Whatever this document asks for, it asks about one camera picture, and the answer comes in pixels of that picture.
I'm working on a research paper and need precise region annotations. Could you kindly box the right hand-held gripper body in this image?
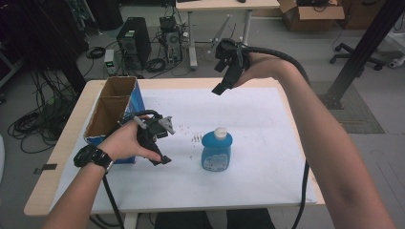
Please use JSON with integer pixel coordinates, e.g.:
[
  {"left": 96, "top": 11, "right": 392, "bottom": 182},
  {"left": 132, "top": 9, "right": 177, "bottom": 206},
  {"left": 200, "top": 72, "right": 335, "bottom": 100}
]
[{"left": 215, "top": 37, "right": 252, "bottom": 73}]

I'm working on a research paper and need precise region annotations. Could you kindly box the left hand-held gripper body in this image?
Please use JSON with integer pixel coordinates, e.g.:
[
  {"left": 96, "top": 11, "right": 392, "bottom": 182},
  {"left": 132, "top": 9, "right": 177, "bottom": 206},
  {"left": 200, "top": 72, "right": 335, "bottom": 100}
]
[{"left": 133, "top": 114, "right": 177, "bottom": 151}]

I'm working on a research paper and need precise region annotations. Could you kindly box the person's left hand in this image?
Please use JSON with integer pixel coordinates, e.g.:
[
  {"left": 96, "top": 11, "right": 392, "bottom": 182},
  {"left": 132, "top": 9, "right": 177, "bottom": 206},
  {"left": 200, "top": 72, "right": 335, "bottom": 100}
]
[{"left": 96, "top": 114, "right": 162, "bottom": 163}]

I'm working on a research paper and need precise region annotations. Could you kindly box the person's right hand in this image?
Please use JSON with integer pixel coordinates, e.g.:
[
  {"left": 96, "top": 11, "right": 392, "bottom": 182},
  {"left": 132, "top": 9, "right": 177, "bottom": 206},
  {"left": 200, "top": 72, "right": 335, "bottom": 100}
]
[{"left": 233, "top": 52, "right": 288, "bottom": 88}]

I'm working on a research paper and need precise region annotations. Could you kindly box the open blue cardboard box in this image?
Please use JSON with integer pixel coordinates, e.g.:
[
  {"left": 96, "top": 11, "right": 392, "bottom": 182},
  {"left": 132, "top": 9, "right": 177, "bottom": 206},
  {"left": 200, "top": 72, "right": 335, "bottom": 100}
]
[{"left": 83, "top": 75, "right": 146, "bottom": 165}]

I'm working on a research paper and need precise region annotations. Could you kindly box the white-legged desk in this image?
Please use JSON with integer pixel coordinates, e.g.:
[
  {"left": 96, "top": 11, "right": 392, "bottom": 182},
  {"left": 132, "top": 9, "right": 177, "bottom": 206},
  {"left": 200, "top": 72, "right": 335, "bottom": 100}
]
[{"left": 175, "top": 0, "right": 281, "bottom": 72}]

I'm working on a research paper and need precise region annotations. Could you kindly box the blue bottle with white cap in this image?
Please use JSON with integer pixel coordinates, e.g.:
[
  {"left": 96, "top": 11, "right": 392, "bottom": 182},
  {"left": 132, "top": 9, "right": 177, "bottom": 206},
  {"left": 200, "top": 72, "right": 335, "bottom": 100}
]
[{"left": 201, "top": 126, "right": 234, "bottom": 173}]

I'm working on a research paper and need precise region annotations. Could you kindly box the open-sided computer case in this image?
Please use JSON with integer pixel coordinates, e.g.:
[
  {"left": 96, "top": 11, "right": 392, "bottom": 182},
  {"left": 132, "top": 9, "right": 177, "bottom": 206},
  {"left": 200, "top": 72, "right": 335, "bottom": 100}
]
[{"left": 159, "top": 15, "right": 184, "bottom": 65}]

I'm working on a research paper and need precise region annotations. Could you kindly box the black wristwatch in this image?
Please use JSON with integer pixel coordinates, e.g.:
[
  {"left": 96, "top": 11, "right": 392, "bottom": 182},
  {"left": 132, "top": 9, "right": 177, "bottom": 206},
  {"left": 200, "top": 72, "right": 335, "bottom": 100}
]
[{"left": 73, "top": 144, "right": 115, "bottom": 175}]

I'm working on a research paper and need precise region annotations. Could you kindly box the white table leg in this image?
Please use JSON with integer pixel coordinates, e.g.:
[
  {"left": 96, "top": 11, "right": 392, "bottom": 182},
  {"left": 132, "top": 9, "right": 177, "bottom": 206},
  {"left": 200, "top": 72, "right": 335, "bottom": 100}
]
[{"left": 123, "top": 212, "right": 139, "bottom": 229}]

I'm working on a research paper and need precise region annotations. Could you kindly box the small white power unit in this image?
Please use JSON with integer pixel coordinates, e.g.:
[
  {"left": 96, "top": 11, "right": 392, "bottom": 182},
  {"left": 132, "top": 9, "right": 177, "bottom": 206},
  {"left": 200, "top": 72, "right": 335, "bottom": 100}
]
[{"left": 103, "top": 49, "right": 117, "bottom": 76}]

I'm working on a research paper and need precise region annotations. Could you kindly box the white table mat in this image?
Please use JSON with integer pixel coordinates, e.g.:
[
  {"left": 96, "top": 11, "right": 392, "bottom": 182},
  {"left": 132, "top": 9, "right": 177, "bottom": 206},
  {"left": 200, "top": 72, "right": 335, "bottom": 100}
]
[{"left": 51, "top": 87, "right": 318, "bottom": 215}]

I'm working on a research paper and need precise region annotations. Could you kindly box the black computer tower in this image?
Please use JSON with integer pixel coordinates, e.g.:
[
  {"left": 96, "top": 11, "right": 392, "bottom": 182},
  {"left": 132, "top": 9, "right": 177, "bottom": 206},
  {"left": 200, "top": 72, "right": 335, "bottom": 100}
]
[{"left": 116, "top": 16, "right": 153, "bottom": 71}]

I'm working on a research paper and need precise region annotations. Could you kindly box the open brown cardboard box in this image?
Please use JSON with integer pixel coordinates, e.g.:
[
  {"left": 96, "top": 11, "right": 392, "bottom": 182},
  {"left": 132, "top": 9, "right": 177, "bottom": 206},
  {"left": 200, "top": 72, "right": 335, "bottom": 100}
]
[{"left": 276, "top": 0, "right": 347, "bottom": 32}]

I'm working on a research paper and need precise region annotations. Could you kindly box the black tape strip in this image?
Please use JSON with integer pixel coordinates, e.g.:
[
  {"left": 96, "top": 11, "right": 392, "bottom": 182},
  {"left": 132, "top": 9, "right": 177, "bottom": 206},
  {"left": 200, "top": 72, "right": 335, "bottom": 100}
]
[{"left": 33, "top": 163, "right": 58, "bottom": 176}]

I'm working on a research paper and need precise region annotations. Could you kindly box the black metal stand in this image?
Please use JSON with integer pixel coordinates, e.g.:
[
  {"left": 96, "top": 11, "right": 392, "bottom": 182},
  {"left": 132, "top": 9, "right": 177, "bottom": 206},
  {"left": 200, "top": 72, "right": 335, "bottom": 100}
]
[{"left": 318, "top": 0, "right": 405, "bottom": 111}]

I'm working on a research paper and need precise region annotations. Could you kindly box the black office chair base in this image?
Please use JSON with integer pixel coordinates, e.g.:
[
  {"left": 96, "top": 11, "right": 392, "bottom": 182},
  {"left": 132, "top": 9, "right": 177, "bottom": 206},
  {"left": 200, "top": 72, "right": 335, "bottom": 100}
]
[{"left": 329, "top": 42, "right": 387, "bottom": 72}]

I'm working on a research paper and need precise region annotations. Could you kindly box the grey floor mat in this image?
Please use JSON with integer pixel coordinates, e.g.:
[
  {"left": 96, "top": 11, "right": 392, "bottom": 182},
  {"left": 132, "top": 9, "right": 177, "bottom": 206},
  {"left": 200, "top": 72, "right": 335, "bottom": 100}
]
[{"left": 309, "top": 80, "right": 386, "bottom": 135}]

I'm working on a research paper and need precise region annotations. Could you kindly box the right hand-held gripper cable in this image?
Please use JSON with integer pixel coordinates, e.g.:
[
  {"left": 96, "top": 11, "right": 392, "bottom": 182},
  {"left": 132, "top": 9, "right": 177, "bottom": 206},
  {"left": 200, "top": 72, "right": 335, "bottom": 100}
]
[{"left": 237, "top": 45, "right": 311, "bottom": 229}]

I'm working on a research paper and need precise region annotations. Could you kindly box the hand-held gripper cable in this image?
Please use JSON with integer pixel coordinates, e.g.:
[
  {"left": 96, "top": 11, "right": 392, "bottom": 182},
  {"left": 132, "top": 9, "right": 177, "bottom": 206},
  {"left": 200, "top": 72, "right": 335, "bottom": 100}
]
[
  {"left": 237, "top": 45, "right": 311, "bottom": 229},
  {"left": 101, "top": 109, "right": 161, "bottom": 229}
]

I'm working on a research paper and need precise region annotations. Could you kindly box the left hand-held gripper cable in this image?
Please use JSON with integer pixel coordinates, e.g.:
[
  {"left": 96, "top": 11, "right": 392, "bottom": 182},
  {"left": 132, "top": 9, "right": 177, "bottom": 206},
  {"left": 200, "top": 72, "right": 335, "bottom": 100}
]
[{"left": 101, "top": 109, "right": 161, "bottom": 229}]

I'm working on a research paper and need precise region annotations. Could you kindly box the coiled black cable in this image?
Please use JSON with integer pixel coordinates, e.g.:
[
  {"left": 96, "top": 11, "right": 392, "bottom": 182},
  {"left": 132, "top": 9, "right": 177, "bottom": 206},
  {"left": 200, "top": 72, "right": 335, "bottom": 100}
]
[{"left": 85, "top": 46, "right": 107, "bottom": 60}]

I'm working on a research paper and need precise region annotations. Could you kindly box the bundle of black floor cables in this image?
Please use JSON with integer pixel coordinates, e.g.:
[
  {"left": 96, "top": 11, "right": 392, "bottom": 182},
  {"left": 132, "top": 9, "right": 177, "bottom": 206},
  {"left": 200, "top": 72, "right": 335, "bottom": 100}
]
[{"left": 7, "top": 68, "right": 79, "bottom": 155}]

